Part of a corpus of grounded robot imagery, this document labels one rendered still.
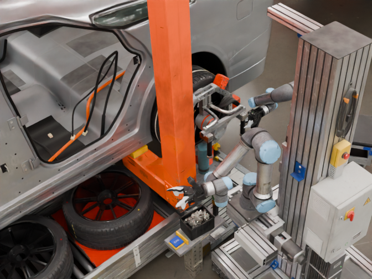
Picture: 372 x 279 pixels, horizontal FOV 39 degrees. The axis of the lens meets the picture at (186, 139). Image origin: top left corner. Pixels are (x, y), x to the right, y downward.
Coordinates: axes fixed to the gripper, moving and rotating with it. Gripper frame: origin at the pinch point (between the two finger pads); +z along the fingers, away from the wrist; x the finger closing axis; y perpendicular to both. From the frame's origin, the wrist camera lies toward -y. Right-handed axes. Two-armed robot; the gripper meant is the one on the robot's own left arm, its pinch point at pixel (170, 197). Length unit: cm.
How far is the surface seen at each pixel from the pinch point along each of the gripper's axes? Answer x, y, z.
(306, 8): 369, 75, -305
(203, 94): 94, -1, -57
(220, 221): 45, 73, -44
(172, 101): 42, -33, -19
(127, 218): 66, 65, 17
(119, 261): 47, 82, 30
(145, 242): 55, 81, 9
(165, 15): 36, -87, -19
